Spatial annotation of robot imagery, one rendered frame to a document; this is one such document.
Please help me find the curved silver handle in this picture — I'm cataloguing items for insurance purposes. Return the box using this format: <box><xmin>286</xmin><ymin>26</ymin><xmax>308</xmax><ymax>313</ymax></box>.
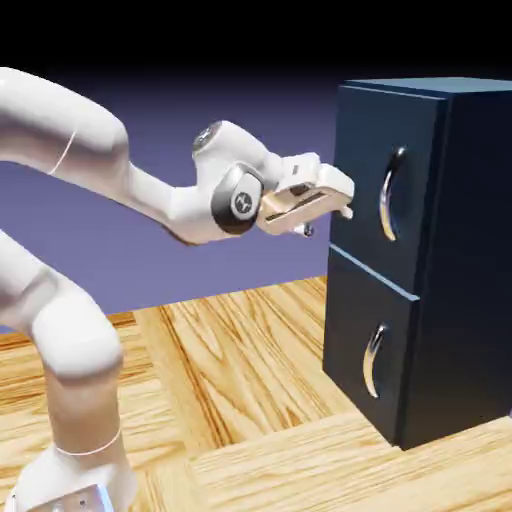
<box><xmin>378</xmin><ymin>146</ymin><xmax>408</xmax><ymax>243</ymax></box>
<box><xmin>362</xmin><ymin>322</ymin><xmax>390</xmax><ymax>400</ymax></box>

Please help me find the dark blue cabinet door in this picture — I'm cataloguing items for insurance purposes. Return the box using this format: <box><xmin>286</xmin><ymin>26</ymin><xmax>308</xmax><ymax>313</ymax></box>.
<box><xmin>322</xmin><ymin>248</ymin><xmax>420</xmax><ymax>445</ymax></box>
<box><xmin>330</xmin><ymin>85</ymin><xmax>448</xmax><ymax>298</ymax></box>

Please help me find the dark blue cabinet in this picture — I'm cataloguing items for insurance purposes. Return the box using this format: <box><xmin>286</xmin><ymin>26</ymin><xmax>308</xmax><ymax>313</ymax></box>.
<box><xmin>322</xmin><ymin>77</ymin><xmax>512</xmax><ymax>452</ymax></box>

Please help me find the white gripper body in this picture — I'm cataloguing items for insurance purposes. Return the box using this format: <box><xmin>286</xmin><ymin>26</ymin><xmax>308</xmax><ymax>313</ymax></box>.
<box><xmin>258</xmin><ymin>163</ymin><xmax>356</xmax><ymax>236</ymax></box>

